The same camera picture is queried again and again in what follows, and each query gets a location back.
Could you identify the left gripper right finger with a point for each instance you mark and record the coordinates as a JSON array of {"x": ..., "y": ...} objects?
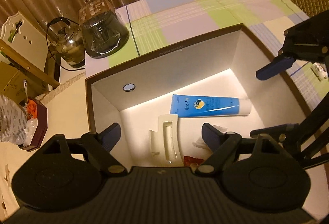
[{"x": 223, "y": 147}]

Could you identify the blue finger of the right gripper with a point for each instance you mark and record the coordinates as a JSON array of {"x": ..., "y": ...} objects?
[
  {"x": 275, "y": 67},
  {"x": 293, "y": 136}
]

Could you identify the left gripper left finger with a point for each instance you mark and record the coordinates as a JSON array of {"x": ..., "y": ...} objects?
[{"x": 98, "y": 147}]

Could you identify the red snack packet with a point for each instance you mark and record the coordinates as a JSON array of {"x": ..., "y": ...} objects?
[{"x": 192, "y": 162}]

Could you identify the blue toothpaste tube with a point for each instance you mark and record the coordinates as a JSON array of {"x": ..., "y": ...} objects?
[{"x": 191, "y": 106}]

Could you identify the cotton swab bag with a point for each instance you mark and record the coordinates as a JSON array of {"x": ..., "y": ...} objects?
[{"x": 212, "y": 137}]

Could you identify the white pill bottle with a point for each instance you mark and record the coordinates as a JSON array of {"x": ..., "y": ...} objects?
[{"x": 319, "y": 71}]

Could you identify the dark wooden tray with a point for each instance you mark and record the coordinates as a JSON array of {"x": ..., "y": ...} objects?
[{"x": 36, "y": 125}]

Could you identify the crumpled silver foil bag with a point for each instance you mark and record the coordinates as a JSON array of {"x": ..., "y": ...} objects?
[{"x": 13, "y": 122}]

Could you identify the cardboard box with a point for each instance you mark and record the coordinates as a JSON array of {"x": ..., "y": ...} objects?
[{"x": 12, "y": 82}]

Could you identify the glass kettle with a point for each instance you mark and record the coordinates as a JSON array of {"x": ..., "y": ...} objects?
[{"x": 69, "y": 43}]

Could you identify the dark glass jar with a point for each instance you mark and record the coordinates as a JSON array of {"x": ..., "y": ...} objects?
[{"x": 103, "y": 31}]

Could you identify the white carved chair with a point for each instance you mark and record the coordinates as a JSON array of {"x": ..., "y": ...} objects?
[{"x": 25, "y": 45}]

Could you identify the checked tablecloth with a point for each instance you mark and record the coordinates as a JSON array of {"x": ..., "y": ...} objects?
[{"x": 154, "y": 24}]

